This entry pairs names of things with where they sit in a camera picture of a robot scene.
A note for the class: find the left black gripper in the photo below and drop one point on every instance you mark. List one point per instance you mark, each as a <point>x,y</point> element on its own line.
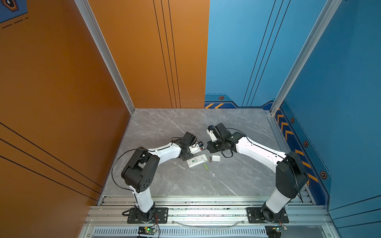
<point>190,155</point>

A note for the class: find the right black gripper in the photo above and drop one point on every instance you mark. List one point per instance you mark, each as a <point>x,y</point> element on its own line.
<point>210,145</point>

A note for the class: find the white battery cover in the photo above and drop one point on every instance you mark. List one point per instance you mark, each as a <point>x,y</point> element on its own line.
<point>216,158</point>

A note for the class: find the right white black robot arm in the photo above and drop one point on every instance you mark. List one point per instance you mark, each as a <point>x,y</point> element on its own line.
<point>290,173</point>

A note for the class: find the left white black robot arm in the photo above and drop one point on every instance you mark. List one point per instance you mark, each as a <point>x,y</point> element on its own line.
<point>139,172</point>

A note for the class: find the left green circuit board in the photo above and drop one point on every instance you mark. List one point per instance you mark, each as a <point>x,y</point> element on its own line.
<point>147,232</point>

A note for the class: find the right small circuit board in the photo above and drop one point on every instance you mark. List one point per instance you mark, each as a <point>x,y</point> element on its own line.
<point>280,228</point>

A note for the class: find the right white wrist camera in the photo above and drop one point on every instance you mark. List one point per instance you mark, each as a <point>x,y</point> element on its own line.
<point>210,132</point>

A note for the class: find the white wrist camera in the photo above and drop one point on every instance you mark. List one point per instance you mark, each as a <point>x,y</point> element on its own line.
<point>210,132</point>
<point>200,145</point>

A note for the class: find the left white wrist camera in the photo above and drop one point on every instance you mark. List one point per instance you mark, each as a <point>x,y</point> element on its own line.
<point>200,145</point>

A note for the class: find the aluminium front rail frame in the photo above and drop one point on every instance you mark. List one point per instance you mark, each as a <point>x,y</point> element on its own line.
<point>208,217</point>

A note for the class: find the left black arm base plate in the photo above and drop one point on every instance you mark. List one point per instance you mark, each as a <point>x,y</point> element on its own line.
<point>155,215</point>

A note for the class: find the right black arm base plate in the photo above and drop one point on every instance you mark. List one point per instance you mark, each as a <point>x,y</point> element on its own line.
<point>254,214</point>

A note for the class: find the right aluminium corner post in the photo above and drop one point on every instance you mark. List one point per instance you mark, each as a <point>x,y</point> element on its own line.
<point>313,38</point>

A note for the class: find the aluminium corner post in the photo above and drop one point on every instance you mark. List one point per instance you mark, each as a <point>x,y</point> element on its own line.
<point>313,38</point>
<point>102,46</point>

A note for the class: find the left aluminium corner post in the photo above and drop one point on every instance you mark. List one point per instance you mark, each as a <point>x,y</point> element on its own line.
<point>102,46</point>

